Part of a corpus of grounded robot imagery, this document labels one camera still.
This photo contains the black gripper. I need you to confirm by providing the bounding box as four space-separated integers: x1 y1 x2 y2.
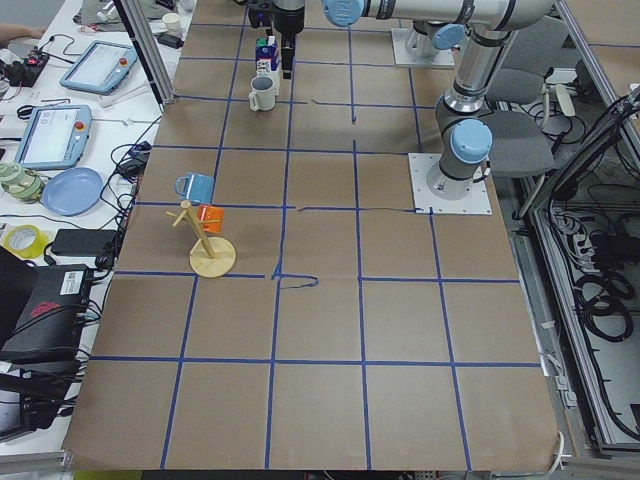
247 0 305 80

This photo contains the blue white milk carton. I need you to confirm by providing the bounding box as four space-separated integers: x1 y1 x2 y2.
255 35 281 75

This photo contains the white paper cup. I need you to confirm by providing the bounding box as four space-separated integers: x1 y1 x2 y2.
162 12 182 37

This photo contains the white grey mug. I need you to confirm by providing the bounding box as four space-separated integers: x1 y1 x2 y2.
248 75 279 111

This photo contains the blue mug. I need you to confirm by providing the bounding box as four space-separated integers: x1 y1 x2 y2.
174 172 214 204

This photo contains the upper teach pendant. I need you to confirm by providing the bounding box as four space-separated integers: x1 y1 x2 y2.
59 41 138 95

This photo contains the teach pendant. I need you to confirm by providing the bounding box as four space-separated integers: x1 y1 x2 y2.
59 41 138 95
15 105 93 170

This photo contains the orange mug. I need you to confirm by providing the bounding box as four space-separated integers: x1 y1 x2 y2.
197 204 224 234

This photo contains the wooden mug tree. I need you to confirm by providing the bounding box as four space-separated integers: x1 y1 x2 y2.
167 200 236 278

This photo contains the lower teach pendant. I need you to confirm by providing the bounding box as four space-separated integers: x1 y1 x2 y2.
15 105 93 170

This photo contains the grey office chair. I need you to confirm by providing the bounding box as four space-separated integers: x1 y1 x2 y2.
482 68 556 178

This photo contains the blue plate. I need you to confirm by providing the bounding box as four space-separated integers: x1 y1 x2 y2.
41 167 104 216

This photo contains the black power adapter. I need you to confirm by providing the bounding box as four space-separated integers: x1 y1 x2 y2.
51 229 116 256

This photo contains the green tape rolls stack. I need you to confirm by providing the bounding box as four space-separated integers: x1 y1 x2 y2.
1 163 45 203

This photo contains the yellow tape roll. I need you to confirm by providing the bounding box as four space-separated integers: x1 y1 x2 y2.
4 225 48 259

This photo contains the aluminium frame post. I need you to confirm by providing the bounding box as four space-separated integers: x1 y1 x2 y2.
114 0 175 106

